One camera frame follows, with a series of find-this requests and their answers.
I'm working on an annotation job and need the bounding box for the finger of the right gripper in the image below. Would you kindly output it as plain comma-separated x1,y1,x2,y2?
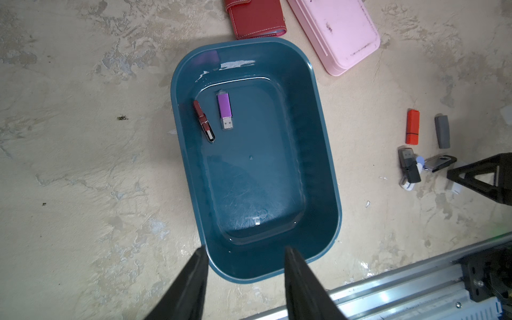
447,153,511,206

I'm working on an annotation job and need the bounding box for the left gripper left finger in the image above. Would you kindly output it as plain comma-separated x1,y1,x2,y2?
145,246,209,319

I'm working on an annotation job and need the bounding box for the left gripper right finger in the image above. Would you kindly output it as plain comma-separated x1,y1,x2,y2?
285,247,346,320

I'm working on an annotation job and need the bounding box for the grey usb flash drive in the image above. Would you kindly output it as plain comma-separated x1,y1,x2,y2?
435,115,451,149

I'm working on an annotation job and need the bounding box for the black usb flash drive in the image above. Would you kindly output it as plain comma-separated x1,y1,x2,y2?
398,147,416,175

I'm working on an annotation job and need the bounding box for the red usb flash drive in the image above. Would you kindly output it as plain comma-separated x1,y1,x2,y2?
405,109,420,145

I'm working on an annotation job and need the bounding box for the teal plastic storage box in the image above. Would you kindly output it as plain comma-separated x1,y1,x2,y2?
170,38,342,283

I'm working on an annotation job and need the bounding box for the dark red swivel usb drive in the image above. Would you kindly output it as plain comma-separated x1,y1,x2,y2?
193,100,215,143

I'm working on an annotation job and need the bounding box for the purple usb flash drive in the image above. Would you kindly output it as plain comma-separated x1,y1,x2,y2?
217,90,233,130

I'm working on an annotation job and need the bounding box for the white usb flash drive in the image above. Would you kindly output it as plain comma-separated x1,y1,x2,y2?
446,180,463,195

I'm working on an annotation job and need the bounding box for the black swivel usb drive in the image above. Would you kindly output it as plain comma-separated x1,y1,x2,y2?
423,155,457,173

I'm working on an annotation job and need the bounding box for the pink pencil case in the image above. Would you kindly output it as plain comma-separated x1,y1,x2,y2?
288,0,381,77

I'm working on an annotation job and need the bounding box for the red leather wallet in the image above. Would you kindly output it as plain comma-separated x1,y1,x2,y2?
224,0,287,40

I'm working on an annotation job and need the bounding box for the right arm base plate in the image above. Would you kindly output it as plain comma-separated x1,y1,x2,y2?
460,245,511,307

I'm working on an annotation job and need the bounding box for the aluminium front rail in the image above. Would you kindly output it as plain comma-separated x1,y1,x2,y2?
253,233,511,319

